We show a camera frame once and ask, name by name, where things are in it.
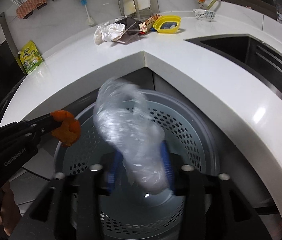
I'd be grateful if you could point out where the green yellow refill pouch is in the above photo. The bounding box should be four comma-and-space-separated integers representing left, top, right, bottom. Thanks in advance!
18, 41, 44, 74

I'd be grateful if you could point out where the orange peel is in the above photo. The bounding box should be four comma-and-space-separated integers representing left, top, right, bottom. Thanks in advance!
50, 110, 81, 147

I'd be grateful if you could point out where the white tissue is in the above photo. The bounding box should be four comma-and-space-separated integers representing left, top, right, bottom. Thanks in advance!
93, 22, 126, 46

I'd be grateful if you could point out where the red snack wrapper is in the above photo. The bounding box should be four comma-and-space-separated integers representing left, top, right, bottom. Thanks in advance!
139, 14, 162, 35

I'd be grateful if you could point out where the grey perforated trash bin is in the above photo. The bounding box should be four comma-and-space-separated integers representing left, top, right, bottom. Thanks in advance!
53, 89, 222, 240

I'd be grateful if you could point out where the patterned ceramic bowl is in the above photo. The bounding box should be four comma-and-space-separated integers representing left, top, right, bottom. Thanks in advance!
194, 9, 216, 21

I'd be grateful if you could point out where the person left hand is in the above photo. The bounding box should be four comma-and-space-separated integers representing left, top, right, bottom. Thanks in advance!
0, 180, 22, 237

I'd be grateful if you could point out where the pink paper sheet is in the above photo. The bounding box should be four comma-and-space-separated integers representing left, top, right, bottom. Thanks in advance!
117, 33, 139, 45

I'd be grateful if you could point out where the black bag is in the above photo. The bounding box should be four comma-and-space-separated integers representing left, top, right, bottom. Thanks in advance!
115, 17, 141, 35

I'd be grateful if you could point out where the white bottle brush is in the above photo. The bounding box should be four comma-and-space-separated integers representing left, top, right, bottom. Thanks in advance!
81, 0, 95, 26

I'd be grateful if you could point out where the black kitchen sink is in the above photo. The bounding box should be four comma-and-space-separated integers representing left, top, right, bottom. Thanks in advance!
187, 34, 282, 101

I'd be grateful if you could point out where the orange zigzag cloth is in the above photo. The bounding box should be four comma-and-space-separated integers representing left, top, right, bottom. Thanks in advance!
16, 0, 47, 19

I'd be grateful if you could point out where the clear plastic bag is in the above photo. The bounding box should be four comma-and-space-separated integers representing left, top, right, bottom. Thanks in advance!
93, 79, 169, 194

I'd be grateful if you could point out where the yellow plastic container lid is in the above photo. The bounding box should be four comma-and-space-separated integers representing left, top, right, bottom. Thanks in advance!
153, 15, 181, 34

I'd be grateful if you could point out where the metal cutting board stand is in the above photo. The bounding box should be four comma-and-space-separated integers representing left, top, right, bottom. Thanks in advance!
118, 0, 152, 21

